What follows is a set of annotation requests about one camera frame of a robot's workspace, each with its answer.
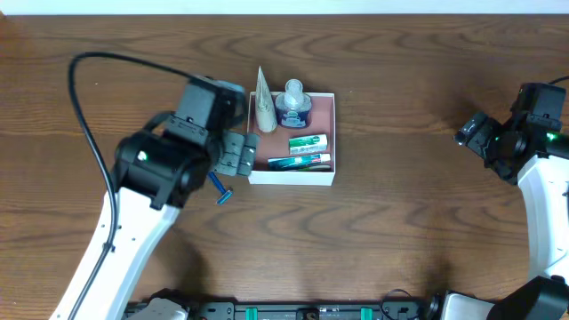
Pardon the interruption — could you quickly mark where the white squeeze tube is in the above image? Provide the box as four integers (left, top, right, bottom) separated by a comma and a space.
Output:
255, 68, 277, 133

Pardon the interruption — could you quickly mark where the clear bottle blue label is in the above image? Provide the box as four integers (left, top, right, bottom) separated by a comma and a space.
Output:
275, 79, 312, 129

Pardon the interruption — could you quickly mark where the small toothpaste tube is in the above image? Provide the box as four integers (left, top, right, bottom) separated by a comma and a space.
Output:
268, 153, 332, 172

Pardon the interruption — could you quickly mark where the blue razor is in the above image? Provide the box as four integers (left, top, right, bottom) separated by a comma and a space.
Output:
208, 172, 233, 205

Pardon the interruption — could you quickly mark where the white box pink inside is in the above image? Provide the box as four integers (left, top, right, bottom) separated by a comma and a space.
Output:
247, 92, 337, 186

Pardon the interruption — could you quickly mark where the green white soap packet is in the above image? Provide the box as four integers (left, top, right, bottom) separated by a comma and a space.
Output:
289, 134, 328, 156

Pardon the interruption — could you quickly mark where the green white toothbrush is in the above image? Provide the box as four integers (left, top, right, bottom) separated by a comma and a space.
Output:
293, 164, 332, 172

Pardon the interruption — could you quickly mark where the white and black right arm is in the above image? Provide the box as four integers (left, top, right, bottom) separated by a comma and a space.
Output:
441, 79, 568, 319

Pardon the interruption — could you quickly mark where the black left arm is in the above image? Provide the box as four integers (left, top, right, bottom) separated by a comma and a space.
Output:
52, 79, 260, 319

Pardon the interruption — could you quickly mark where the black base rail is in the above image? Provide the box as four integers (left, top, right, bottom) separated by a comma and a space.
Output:
122, 289, 443, 320

